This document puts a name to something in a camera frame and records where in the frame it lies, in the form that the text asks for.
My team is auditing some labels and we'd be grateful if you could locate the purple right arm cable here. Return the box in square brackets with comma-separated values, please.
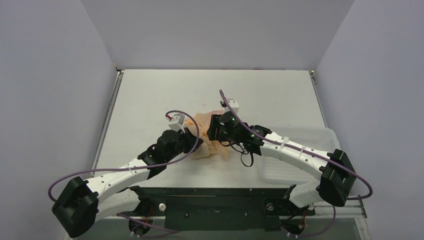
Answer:
[218, 89, 374, 239]

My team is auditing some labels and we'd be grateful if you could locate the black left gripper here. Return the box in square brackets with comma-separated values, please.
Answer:
[165, 127, 203, 163]

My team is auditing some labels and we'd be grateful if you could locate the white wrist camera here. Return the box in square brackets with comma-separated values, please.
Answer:
[168, 113, 185, 133]
[220, 98, 240, 114]

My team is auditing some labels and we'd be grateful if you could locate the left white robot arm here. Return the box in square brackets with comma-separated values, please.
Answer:
[52, 128, 204, 238]

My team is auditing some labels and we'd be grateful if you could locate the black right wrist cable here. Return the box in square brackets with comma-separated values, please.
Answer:
[220, 140, 256, 168]

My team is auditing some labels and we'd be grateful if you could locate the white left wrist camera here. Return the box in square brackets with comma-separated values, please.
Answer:
[168, 113, 185, 133]

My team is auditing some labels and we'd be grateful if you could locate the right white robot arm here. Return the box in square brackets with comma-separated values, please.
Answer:
[207, 111, 356, 214]

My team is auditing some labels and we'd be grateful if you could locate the white perforated plastic tray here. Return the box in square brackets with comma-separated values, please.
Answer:
[257, 125, 340, 186]

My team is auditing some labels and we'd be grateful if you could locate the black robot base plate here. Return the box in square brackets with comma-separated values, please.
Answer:
[125, 186, 316, 231]

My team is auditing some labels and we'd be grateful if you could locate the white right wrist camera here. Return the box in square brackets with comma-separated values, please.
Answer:
[220, 98, 240, 114]

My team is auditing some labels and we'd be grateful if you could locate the orange translucent plastic bag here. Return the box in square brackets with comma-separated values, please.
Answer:
[189, 110, 230, 161]

